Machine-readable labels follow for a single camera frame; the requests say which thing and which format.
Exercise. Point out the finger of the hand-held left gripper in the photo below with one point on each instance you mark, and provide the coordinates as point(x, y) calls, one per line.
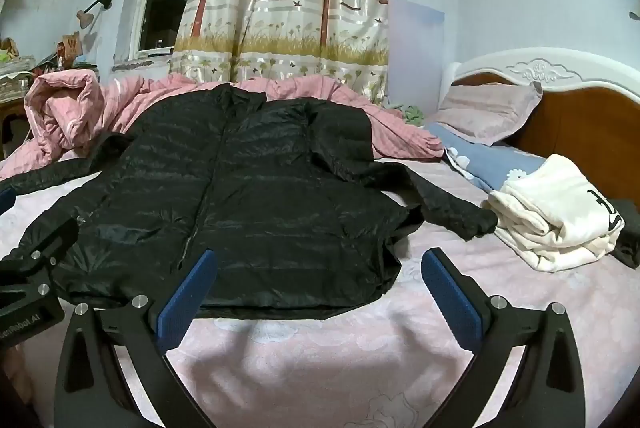
point(6, 200)
point(50, 235)

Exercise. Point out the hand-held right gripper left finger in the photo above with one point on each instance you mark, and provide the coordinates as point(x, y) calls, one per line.
point(187, 300)

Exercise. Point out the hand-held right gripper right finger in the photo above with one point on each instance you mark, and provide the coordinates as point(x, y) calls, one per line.
point(450, 300)

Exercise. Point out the black puffer jacket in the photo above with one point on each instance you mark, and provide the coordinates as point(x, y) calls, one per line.
point(250, 208)

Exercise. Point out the folded white sweatshirt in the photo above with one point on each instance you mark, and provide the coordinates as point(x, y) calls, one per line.
point(550, 218)

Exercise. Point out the blue flowered pillow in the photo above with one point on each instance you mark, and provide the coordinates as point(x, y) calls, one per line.
point(490, 158)

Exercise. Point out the wooden letter block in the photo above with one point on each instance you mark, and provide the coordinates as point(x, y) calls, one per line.
point(70, 44)

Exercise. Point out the dark cloth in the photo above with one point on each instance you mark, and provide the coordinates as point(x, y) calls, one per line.
point(627, 233)

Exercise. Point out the pink pillow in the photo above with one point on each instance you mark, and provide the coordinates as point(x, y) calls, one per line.
point(485, 113)

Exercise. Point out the green cloth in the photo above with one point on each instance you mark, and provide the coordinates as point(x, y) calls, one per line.
point(410, 113)

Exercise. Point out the pink quilt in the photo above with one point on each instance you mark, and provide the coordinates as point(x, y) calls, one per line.
point(320, 93)

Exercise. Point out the tree print curtain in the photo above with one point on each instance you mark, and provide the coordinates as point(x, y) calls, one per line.
point(280, 8)

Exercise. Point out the wall lamp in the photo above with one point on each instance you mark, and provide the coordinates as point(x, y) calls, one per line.
point(85, 18)

